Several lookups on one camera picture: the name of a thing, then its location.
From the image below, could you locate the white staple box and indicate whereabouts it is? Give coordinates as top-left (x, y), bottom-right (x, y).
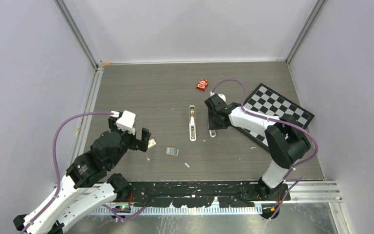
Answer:
top-left (148, 139), bottom-right (156, 149)

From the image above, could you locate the pink white stapler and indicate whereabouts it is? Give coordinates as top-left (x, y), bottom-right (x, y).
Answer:
top-left (209, 129), bottom-right (217, 138)

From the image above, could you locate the cream beige stapler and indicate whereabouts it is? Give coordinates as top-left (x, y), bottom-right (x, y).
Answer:
top-left (189, 105), bottom-right (196, 141)

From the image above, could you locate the silver staple box tray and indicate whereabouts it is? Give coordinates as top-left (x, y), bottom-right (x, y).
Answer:
top-left (166, 147), bottom-right (180, 156)

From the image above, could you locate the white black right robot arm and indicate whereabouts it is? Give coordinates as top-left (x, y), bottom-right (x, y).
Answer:
top-left (204, 94), bottom-right (311, 200)

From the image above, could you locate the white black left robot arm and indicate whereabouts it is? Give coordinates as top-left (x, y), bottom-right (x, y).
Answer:
top-left (13, 128), bottom-right (151, 234)

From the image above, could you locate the red toy car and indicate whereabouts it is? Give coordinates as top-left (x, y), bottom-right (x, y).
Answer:
top-left (196, 78), bottom-right (208, 92)

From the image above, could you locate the black white chessboard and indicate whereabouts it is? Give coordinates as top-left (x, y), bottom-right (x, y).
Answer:
top-left (240, 83), bottom-right (316, 153)

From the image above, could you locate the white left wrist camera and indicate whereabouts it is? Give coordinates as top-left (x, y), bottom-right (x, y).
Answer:
top-left (110, 110), bottom-right (137, 135)

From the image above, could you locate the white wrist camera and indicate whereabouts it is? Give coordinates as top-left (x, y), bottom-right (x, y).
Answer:
top-left (210, 91), bottom-right (226, 102)
top-left (110, 110), bottom-right (137, 135)

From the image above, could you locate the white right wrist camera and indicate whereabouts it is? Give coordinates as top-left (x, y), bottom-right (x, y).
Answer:
top-left (210, 91), bottom-right (226, 102)

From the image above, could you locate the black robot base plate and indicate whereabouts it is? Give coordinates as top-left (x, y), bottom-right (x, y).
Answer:
top-left (99, 173), bottom-right (291, 209)

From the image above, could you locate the aluminium slotted rail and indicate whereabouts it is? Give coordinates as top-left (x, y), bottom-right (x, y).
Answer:
top-left (90, 204), bottom-right (262, 215)

